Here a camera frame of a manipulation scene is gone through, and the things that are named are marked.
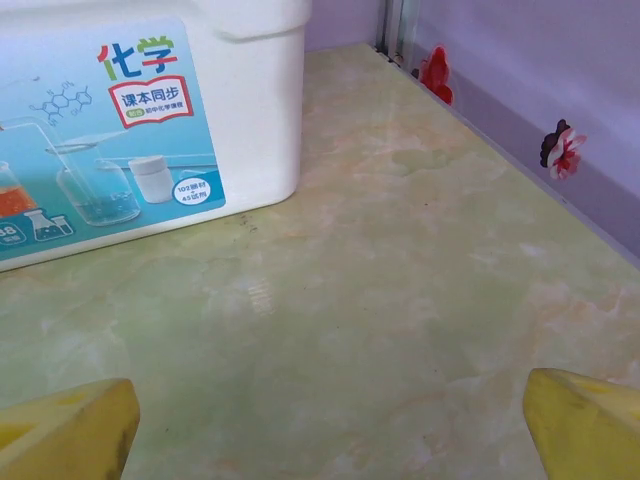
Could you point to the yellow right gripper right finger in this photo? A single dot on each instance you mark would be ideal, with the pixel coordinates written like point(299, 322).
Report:
point(585, 430)

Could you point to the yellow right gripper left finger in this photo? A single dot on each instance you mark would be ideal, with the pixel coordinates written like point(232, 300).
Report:
point(70, 435)

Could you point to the white storage box blue lid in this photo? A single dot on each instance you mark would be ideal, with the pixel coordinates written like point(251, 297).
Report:
point(250, 125)

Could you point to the aluminium frame post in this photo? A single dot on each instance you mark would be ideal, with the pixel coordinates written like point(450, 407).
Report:
point(395, 25)

